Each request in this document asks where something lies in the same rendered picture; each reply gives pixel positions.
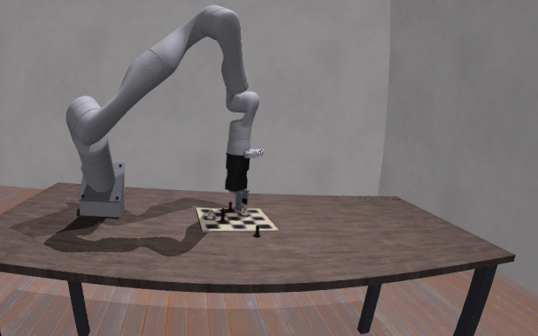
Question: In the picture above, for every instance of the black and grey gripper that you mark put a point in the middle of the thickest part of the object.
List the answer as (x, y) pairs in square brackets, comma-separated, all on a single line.
[(237, 166)]

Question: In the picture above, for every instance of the cream and black chessboard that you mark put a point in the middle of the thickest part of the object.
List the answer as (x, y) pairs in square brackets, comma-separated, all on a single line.
[(235, 222)]

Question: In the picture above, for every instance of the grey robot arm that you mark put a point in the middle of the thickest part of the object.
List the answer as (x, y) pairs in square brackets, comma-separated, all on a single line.
[(90, 124)]

